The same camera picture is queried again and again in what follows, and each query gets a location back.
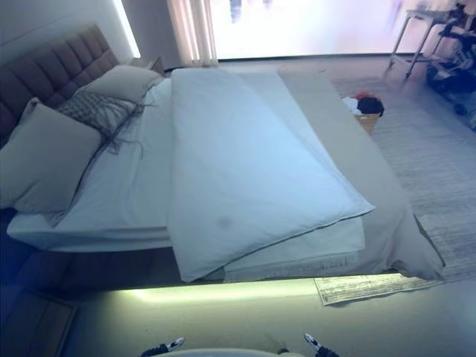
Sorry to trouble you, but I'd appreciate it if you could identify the wicker laundry basket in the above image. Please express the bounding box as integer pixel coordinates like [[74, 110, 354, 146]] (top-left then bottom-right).
[[353, 112, 381, 135]]

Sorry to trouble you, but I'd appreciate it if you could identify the beige window curtain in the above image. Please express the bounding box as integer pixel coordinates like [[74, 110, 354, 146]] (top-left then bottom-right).
[[165, 0, 219, 65]]

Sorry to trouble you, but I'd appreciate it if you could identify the clothes pile in basket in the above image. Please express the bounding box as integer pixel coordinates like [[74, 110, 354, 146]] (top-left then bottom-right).
[[341, 94, 385, 118]]

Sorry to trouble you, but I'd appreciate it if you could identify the wooden nightstand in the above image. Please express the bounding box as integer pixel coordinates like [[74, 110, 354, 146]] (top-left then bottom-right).
[[128, 56, 164, 77]]

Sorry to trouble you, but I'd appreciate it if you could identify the white folded duvet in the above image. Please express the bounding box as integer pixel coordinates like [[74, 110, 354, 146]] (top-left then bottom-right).
[[166, 68, 377, 283]]

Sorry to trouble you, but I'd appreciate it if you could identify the grey fringed decorative pillow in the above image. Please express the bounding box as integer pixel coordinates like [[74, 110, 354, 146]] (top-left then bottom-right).
[[56, 90, 147, 154]]

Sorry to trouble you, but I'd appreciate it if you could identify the robot white torso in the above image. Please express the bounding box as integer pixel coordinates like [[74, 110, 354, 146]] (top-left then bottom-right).
[[169, 346, 295, 357]]

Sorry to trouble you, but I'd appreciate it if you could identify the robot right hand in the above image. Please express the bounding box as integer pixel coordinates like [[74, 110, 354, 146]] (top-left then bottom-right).
[[303, 332, 338, 357]]

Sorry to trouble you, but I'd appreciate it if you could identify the large beige square pillow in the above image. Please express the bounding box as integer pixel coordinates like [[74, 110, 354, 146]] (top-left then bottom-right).
[[0, 97, 105, 215]]

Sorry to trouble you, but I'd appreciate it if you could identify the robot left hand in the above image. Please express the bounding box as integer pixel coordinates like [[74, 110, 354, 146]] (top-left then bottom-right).
[[139, 337, 185, 357]]

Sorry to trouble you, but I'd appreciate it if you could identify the brown tufted headboard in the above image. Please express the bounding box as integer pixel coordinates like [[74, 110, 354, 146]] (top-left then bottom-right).
[[0, 22, 121, 149]]

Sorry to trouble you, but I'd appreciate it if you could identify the beige rectangular pillow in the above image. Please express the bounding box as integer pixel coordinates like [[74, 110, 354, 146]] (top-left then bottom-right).
[[76, 65, 164, 104]]

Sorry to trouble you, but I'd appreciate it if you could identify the wooden bedside table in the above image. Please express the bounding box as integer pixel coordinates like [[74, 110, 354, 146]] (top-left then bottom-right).
[[0, 288, 79, 357]]

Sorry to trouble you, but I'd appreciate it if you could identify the dark equipment pile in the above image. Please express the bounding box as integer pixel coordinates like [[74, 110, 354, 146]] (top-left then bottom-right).
[[424, 1, 476, 131]]

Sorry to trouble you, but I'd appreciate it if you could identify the beige bedspread blanket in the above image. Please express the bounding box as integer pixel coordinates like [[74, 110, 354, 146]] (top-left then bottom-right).
[[277, 65, 447, 282]]

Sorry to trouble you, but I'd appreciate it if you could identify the metal frame side table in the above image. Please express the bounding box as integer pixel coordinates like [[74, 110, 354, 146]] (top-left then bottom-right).
[[386, 7, 453, 78]]

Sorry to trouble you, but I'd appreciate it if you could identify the white mattress with sheet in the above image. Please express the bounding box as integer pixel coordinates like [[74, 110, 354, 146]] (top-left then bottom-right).
[[6, 71, 369, 283]]

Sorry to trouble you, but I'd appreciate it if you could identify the light grey area rug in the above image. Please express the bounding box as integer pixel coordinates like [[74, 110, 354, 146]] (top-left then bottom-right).
[[313, 76, 476, 307]]

